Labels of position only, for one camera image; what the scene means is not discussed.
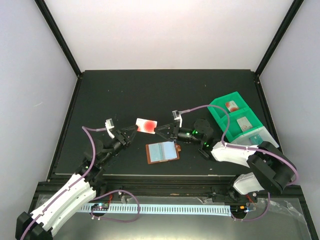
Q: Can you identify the red white card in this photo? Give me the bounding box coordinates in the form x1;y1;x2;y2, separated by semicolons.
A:
135;118;158;134
225;100;239;113

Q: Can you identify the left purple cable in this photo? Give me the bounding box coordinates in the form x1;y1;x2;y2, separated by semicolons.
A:
19;126;108;240

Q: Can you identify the green plastic bin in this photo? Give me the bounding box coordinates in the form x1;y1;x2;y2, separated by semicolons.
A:
225;107;263;142
207;91;249;121

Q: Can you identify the left black frame post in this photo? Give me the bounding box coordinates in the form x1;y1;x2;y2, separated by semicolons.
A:
34;0;82;77

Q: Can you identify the teal card in clear bin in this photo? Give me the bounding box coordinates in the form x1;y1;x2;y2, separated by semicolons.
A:
249;134;264;145

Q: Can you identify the green plastic bin far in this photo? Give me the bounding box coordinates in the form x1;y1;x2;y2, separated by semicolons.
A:
207;91;249;121

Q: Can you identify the left circuit board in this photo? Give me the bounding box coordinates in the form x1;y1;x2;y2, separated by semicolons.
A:
91;203;109;212

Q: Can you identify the white card in middle bin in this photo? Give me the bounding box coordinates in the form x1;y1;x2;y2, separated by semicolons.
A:
236;116;253;133

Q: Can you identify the brown leather card holder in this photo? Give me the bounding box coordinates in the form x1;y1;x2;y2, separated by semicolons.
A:
145;141;181;165

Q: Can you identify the black aluminium rail base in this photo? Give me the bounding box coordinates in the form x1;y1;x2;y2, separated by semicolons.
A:
33;175;304;200

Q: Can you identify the right circuit board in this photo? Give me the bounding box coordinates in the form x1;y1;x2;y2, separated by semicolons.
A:
230;205;252;214

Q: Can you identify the right black frame post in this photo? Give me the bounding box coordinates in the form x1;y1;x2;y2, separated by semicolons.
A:
255;0;304;77

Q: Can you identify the red white card in bin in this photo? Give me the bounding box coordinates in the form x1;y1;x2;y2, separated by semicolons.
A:
225;100;239;113

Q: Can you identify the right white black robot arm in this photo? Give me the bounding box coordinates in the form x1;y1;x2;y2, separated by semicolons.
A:
155;118;297;203

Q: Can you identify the white slotted cable duct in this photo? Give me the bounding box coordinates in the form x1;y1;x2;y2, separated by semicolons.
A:
78;203;231;217

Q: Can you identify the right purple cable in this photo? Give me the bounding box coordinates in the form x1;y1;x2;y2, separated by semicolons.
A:
178;104;299;186

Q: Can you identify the green plastic bin middle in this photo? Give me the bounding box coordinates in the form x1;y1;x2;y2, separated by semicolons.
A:
225;107;263;142

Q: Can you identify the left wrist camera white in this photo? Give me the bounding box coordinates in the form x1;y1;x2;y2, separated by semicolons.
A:
105;118;115;139

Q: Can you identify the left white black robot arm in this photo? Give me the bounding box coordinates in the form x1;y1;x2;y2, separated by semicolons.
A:
15;125;138;240

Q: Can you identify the purple cable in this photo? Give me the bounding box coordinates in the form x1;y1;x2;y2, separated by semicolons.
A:
19;126;108;240
178;104;299;186

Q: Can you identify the circuit board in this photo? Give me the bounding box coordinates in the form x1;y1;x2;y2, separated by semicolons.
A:
91;203;109;212
230;205;252;214

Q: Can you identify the black frame post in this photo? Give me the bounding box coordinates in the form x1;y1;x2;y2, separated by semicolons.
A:
34;0;82;77
255;0;304;77

